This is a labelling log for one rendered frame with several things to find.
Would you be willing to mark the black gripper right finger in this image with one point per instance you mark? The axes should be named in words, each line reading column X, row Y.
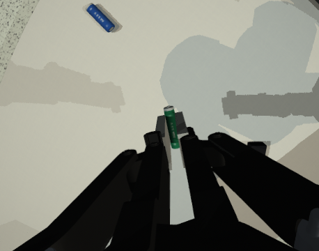
column 286, row 201

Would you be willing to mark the blue battery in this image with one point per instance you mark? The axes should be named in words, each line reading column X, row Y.
column 100, row 17

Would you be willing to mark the green aaa battery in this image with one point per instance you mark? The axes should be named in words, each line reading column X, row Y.
column 171, row 125

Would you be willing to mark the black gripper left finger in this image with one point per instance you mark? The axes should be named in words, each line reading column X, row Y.
column 123, row 202

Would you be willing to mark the black nine-volt battery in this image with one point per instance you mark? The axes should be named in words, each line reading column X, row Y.
column 259, row 146

